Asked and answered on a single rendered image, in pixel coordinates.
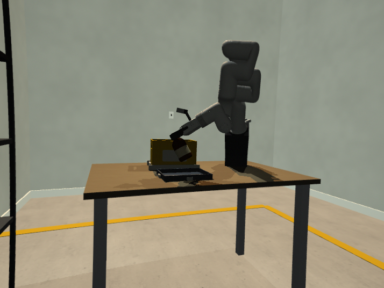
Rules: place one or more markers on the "orange divided crate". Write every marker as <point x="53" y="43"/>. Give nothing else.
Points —
<point x="162" y="152"/>

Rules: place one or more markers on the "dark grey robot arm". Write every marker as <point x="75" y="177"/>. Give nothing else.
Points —
<point x="239" y="83"/>

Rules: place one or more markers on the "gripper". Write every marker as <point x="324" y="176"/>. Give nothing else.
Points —
<point x="186" y="129"/>

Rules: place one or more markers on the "brown bottle with cream label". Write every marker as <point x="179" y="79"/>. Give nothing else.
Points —
<point x="181" y="149"/>

